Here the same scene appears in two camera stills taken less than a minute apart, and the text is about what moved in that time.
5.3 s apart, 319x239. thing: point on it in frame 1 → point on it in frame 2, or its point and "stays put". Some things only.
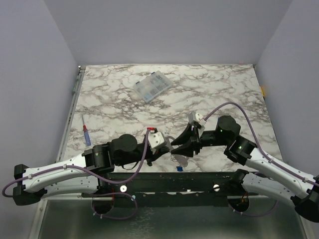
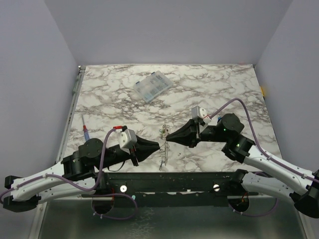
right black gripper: x=197 y=140 → x=196 y=134
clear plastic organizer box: x=152 y=85 stays put
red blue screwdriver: x=86 y=133 stays put
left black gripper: x=159 y=151 → x=144 y=148
